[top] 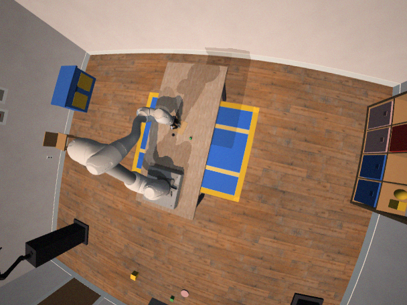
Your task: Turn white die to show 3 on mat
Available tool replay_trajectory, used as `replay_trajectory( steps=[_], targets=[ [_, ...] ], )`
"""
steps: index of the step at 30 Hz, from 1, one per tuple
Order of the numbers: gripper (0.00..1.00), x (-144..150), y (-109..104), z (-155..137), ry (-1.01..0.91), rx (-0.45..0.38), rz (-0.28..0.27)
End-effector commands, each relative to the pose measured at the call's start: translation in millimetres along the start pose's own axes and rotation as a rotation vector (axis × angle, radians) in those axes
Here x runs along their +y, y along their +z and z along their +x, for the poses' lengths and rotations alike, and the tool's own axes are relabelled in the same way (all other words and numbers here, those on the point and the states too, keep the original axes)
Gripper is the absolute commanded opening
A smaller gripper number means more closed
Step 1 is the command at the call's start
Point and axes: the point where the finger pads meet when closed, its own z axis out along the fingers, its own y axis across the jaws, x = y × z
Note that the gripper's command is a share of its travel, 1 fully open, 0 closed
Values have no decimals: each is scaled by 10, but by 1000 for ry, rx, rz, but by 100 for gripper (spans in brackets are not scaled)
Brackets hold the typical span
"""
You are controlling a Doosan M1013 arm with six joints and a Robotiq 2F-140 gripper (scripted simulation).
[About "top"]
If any orange flat mat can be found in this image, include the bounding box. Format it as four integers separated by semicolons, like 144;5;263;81
172;118;188;135

